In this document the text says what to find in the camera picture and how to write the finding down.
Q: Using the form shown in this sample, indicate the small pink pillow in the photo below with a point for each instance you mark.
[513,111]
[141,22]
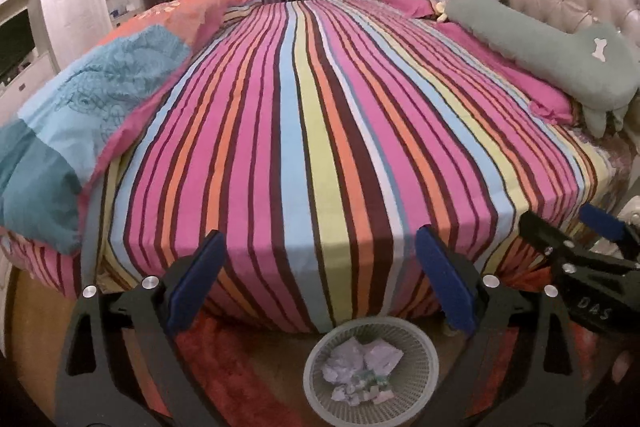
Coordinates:
[407,3]

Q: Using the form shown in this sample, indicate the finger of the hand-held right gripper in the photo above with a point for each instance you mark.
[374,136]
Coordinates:
[550,239]
[602,219]

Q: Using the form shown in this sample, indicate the striped bed sheet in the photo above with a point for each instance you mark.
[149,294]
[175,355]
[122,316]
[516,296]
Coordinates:
[320,157]

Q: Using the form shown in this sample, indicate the grey-white paper ball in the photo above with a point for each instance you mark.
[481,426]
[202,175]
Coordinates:
[345,357]
[346,392]

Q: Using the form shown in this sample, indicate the yellow plush toy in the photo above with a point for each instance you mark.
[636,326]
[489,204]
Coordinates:
[441,9]

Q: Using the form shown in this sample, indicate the teal and orange quilt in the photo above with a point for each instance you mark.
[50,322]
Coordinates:
[100,92]

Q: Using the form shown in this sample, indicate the white plastic mesh basket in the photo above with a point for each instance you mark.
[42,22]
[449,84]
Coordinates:
[320,387]

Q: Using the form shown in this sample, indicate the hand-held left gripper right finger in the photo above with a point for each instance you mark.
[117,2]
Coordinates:
[445,282]

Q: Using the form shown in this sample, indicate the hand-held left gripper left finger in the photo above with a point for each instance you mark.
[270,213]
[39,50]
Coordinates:
[195,287]

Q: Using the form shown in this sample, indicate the red shaggy rug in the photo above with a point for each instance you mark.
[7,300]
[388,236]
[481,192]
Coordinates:
[240,367]

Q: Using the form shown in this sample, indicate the green bone-print long pillow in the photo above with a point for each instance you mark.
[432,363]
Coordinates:
[550,47]

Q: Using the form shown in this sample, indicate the large pink pillow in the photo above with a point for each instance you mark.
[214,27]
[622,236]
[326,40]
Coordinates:
[520,77]

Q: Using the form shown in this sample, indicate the black television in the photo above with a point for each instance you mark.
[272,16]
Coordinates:
[14,44]

